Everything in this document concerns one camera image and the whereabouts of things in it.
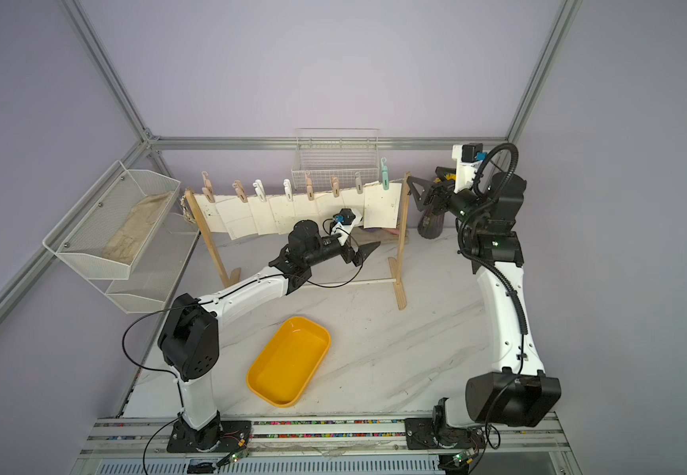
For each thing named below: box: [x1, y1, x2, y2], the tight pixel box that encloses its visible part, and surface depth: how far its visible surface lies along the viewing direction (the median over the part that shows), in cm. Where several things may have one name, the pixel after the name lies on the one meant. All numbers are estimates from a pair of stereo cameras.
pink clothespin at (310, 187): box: [304, 170, 315, 201], surface depth 71 cm
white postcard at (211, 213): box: [194, 193, 228, 233], surface depth 73 cm
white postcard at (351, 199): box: [340, 186, 366, 217], surface depth 75 cm
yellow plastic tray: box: [246, 316, 331, 408], surface depth 89 cm
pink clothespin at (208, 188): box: [200, 170, 215, 203], surface depth 67 cm
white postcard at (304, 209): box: [292, 194, 319, 226], surface depth 75 cm
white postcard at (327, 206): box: [314, 191, 344, 228], surface depth 74 cm
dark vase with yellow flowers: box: [417, 207, 446, 240], surface depth 116 cm
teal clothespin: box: [380, 157, 390, 191], surface depth 71 cm
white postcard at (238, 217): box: [214, 197, 259, 241], surface depth 73 cm
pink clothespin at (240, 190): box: [231, 180, 249, 204], surface depth 69 cm
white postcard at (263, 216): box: [246, 196, 280, 236], surface depth 76 cm
